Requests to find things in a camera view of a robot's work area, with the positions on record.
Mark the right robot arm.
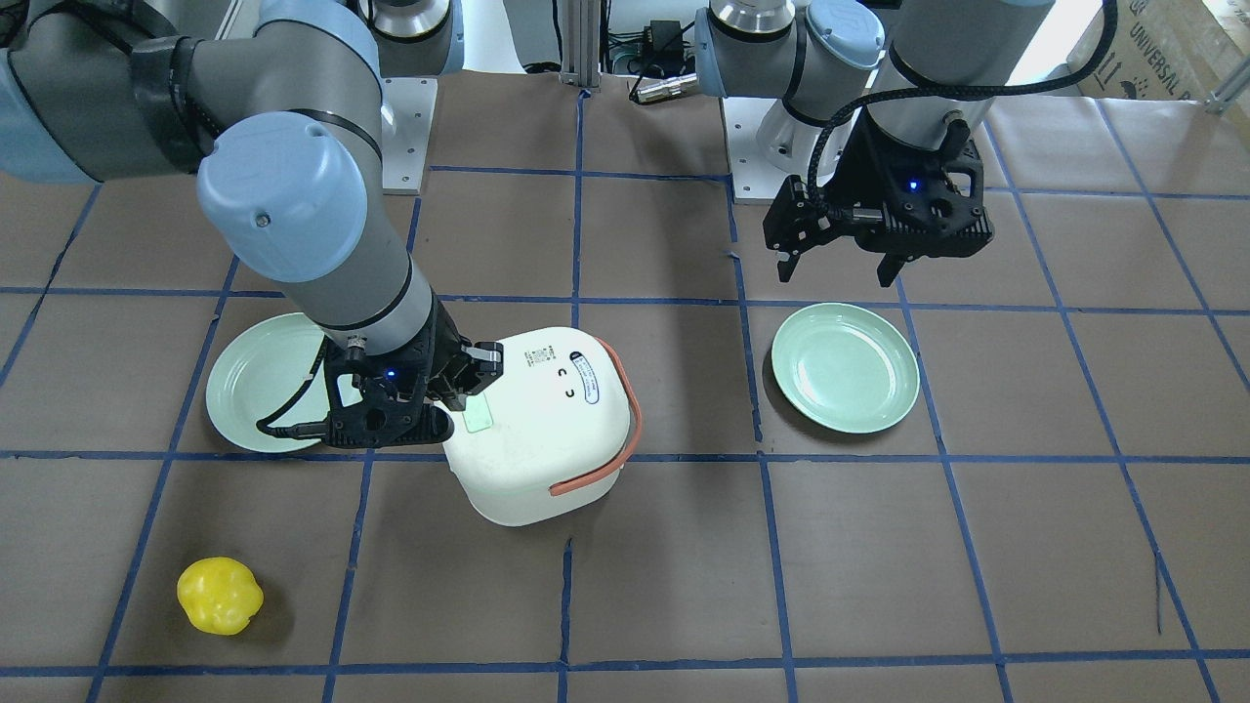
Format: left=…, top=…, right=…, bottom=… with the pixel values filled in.
left=3, top=1, right=504, bottom=452

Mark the cardboard box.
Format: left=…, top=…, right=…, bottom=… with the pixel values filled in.
left=1078, top=1, right=1249, bottom=100

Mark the green plate near left arm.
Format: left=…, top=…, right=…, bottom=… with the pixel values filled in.
left=770, top=303, right=920, bottom=434

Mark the green plate near right arm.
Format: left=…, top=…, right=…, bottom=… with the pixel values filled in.
left=205, top=311, right=324, bottom=454

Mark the black braided cable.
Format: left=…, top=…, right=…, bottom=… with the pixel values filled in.
left=808, top=0, right=1119, bottom=224

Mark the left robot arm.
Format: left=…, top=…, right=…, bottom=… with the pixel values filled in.
left=691, top=1, right=1053, bottom=286

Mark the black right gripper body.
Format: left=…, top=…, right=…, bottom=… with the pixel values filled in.
left=256, top=293, right=475, bottom=450

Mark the white rice cooker orange handle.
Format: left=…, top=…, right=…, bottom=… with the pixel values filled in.
left=434, top=326, right=644, bottom=528

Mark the yellow toy bell pepper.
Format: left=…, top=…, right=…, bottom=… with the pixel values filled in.
left=176, top=557, right=265, bottom=635

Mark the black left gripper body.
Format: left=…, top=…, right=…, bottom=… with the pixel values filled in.
left=763, top=113, right=995, bottom=263

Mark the aluminium frame post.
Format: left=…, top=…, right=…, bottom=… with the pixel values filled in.
left=558, top=1, right=608, bottom=94

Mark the black power adapter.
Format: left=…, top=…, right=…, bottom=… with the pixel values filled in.
left=643, top=20, right=684, bottom=63

